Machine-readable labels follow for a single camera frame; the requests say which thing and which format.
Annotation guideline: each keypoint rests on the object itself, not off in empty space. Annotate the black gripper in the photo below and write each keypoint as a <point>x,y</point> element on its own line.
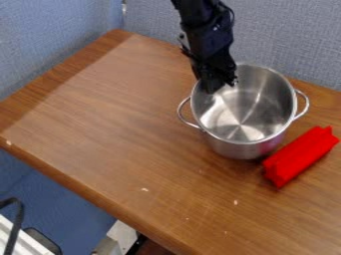
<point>209,42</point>

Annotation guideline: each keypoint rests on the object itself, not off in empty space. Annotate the red block object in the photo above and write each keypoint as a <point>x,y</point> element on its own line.
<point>288,162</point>

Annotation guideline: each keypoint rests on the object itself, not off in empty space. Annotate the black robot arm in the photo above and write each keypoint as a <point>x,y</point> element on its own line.
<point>197,12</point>

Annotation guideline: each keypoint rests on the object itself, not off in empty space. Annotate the metal pot with handles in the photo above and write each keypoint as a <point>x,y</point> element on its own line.
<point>242,119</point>

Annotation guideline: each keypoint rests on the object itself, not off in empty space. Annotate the white table support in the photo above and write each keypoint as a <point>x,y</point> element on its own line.
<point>119,240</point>

